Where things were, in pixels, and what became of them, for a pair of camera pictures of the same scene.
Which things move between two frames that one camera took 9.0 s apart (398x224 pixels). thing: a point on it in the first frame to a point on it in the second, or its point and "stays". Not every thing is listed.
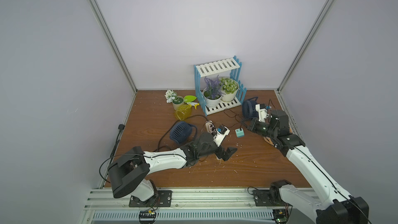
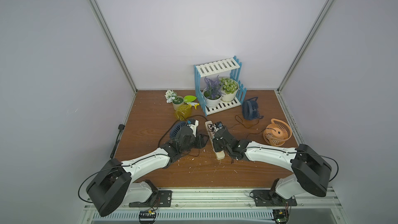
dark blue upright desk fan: x=249 y=110 stays
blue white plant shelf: x=232 y=64 stays
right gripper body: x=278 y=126 to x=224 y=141
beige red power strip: x=211 y=129 stays
